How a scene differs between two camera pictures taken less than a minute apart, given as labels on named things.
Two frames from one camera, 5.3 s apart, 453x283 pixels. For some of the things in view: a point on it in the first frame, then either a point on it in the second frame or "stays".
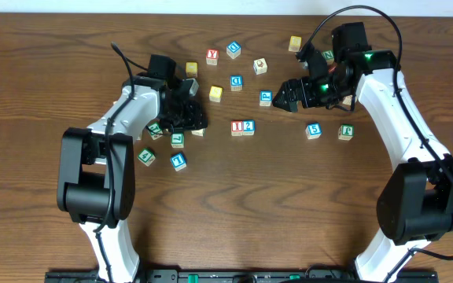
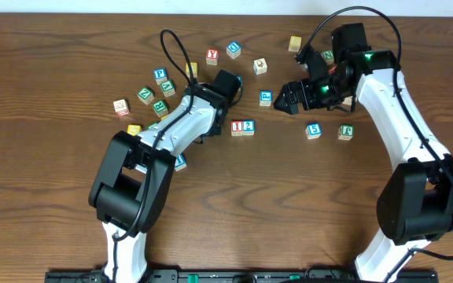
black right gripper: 291,86 stays
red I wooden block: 237,127 stays
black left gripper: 196,109 → 219,130
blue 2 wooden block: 248,127 stays
